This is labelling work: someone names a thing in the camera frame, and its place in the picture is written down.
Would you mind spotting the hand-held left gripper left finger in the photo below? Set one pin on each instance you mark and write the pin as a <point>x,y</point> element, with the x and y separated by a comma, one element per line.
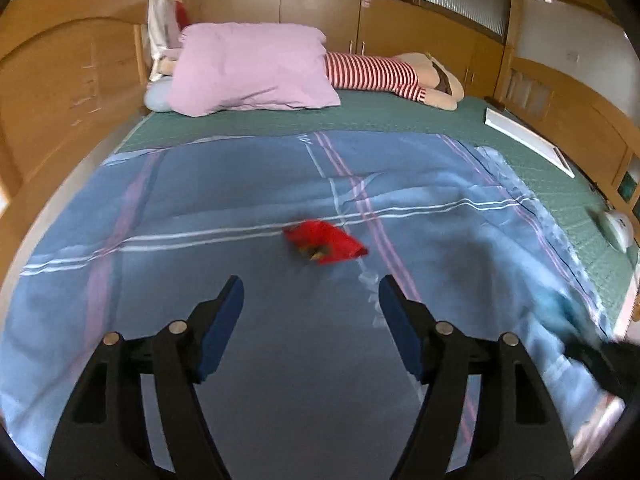
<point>220,330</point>

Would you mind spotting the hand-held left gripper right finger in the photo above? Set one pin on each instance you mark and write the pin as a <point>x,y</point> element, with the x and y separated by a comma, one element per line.
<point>400,330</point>

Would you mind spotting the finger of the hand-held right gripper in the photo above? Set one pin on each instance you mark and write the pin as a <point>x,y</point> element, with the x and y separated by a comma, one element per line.
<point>605,365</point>

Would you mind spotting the red wrapper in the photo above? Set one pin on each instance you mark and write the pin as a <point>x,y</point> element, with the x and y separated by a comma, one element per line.
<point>330,240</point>

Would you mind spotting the white rounded device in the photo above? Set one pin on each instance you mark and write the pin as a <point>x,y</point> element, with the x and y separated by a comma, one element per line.
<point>617,227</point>

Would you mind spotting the blue striped blanket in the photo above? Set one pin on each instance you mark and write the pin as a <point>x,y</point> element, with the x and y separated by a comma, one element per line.
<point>225,185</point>

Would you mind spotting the green bed mat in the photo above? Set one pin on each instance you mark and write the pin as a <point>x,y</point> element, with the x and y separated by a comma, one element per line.
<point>400,115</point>

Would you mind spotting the white flat board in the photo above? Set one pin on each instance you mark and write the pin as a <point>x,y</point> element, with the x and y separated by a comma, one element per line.
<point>530,140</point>

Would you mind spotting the light blue cushion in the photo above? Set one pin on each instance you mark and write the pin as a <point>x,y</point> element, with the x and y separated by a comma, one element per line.
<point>157,97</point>

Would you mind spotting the pink pillow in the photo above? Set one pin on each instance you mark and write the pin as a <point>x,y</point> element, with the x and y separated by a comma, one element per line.
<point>250,65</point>

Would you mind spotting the pink white plush toy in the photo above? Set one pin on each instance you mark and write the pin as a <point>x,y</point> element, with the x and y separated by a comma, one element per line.
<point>162,35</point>

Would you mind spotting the wooden bunk bed frame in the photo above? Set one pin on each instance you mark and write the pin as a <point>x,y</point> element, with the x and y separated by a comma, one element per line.
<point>65,60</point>

